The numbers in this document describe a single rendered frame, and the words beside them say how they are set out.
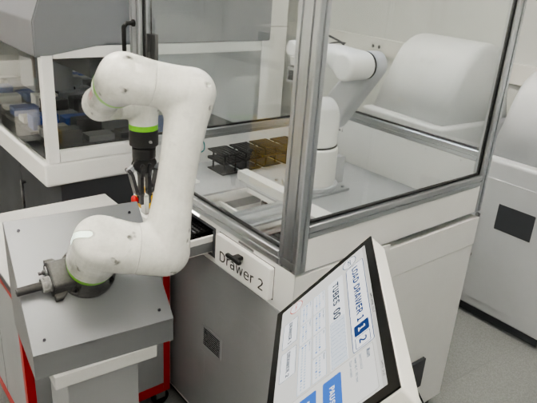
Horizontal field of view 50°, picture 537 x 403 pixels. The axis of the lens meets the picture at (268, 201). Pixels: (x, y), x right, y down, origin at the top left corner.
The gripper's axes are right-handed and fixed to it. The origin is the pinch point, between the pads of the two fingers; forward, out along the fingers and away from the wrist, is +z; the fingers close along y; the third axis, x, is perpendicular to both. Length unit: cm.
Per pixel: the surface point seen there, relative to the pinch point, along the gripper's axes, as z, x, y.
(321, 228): -8, 57, -27
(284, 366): -1, 92, 15
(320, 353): -9, 100, 14
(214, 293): 31.1, 18.1, -17.1
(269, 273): 8, 49, -16
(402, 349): -20, 117, 12
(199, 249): 13.2, 15.9, -11.8
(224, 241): 7.3, 25.5, -15.4
